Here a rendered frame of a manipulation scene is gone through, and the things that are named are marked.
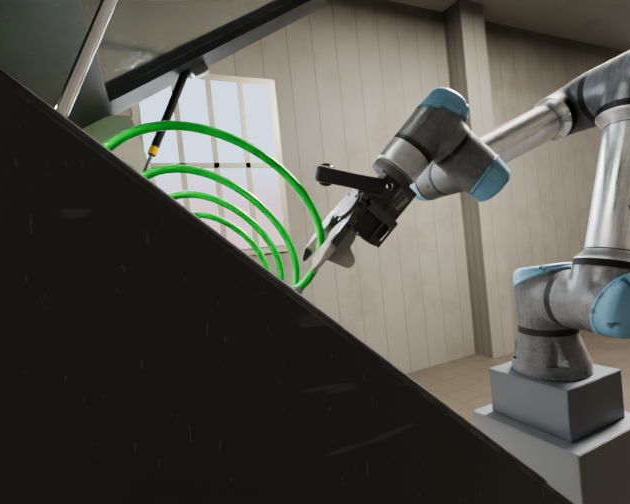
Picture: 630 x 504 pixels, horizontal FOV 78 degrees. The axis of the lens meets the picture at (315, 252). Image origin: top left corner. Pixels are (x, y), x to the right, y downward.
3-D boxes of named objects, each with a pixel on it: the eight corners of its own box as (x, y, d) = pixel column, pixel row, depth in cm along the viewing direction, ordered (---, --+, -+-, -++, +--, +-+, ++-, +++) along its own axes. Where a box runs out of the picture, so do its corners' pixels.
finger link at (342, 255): (341, 289, 61) (371, 242, 63) (313, 267, 59) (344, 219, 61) (333, 288, 63) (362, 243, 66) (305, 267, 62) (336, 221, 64)
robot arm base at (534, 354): (541, 354, 95) (537, 313, 95) (609, 369, 82) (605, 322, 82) (497, 368, 89) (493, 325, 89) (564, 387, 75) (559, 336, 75)
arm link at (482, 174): (481, 178, 75) (440, 140, 73) (524, 165, 64) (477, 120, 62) (458, 209, 74) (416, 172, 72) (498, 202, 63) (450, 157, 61)
